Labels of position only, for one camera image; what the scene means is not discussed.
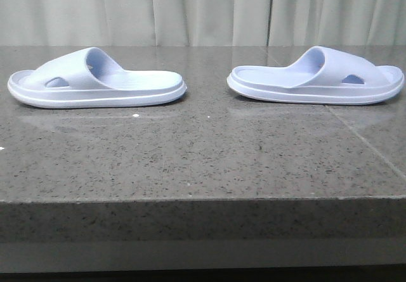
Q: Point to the light blue slipper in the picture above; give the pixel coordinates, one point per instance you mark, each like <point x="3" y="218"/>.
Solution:
<point x="320" y="76"/>
<point x="89" y="78"/>

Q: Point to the white curtain, right panel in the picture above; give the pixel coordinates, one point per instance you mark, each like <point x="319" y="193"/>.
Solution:
<point x="337" y="22"/>

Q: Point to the white curtain, panel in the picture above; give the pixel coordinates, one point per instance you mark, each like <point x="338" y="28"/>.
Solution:
<point x="337" y="22"/>
<point x="135" y="22"/>

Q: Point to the white curtain, left panel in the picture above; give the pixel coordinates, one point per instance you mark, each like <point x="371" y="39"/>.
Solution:
<point x="135" y="22"/>

